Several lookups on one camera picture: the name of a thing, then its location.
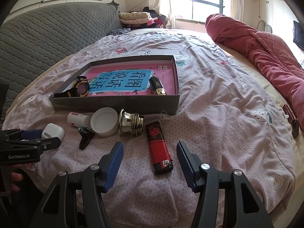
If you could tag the white earbuds case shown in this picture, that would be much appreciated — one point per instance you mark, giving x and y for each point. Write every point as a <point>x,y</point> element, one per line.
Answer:
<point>53,130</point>

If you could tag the black yellow digital watch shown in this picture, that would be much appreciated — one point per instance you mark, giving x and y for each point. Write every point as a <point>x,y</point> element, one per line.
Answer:
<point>80,88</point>

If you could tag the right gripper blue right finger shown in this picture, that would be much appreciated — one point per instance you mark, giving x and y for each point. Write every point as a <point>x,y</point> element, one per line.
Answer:
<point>243,207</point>

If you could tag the person's left hand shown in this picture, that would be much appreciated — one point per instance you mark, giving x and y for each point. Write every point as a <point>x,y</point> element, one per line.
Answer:
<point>14,177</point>

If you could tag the grey quilted headboard cover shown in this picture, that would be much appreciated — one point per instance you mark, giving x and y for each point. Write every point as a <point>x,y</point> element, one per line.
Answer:
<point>34,41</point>

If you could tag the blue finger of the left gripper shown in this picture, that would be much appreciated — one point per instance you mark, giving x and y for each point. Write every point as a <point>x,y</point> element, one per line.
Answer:
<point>18,134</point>
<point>44,144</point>

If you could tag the grey cardboard box tray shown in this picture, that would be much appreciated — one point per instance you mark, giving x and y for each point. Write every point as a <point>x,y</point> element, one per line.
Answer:
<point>143,104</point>

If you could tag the small brown wooden object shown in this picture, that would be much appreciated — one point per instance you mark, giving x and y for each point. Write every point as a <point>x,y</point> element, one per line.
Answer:
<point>292,120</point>

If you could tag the pink blue book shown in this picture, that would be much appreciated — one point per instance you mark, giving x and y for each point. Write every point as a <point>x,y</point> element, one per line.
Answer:
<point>129,79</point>

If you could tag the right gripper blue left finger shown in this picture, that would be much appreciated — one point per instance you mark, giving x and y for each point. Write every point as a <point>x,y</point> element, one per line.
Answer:
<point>58,207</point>

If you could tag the white pill bottle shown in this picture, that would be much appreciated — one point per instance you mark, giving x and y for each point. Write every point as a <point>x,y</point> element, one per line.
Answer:
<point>78,120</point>

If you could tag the red black lighter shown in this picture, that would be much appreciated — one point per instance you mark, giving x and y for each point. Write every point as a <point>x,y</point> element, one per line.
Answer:
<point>160,156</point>

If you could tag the red quilted blanket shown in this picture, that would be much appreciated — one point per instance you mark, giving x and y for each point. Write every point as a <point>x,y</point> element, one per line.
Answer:
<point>268,52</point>

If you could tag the black gold lipstick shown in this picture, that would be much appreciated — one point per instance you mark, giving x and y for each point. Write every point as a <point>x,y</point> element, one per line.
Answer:
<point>157,86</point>

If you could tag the folded clothes pile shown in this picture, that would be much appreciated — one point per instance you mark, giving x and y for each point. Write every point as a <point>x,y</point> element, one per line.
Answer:
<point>146,19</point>

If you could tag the black wall television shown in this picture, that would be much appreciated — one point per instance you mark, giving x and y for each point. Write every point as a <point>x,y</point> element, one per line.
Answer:
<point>298,37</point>

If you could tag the silver metal drain fitting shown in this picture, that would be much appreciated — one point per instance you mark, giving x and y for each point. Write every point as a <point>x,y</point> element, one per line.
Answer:
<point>130,123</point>

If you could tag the pink patterned bed sheet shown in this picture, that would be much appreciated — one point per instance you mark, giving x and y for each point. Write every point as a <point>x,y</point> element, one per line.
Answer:
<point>224,116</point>

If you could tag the white plastic jar lid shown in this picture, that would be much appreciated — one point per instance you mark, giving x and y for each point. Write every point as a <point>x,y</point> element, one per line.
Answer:
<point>104,122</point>

